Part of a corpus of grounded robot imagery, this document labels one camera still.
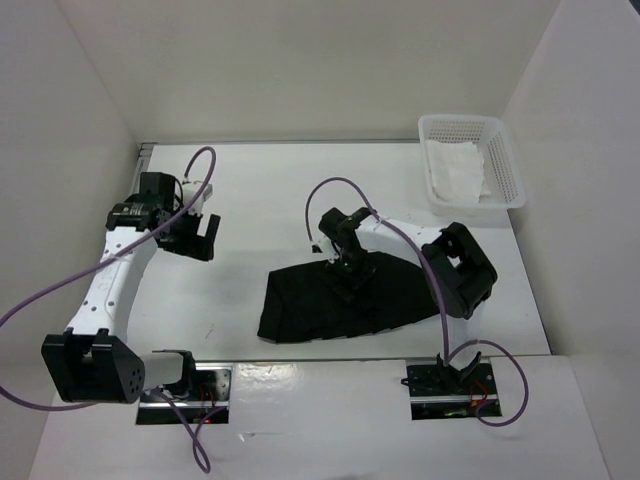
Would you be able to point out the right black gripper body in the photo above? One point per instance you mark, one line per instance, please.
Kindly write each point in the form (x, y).
(355, 267)

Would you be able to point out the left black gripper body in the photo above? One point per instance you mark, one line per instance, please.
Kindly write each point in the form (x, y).
(183, 239)

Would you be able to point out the black pleated skirt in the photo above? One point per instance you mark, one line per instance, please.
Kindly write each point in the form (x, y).
(312, 301)

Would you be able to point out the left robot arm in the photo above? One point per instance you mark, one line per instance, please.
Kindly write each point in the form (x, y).
(91, 360)

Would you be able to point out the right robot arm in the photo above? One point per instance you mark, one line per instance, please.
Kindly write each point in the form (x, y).
(459, 275)

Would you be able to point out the white cloth in basket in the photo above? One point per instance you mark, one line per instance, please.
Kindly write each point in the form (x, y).
(457, 171)

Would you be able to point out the white plastic basket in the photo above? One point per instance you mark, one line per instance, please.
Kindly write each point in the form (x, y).
(501, 166)

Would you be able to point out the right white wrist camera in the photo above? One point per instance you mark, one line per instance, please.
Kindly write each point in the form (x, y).
(323, 250)

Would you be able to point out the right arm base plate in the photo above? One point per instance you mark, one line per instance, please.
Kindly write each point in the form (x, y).
(436, 393)

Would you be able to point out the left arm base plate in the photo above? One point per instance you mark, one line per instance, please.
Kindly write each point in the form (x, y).
(206, 398)

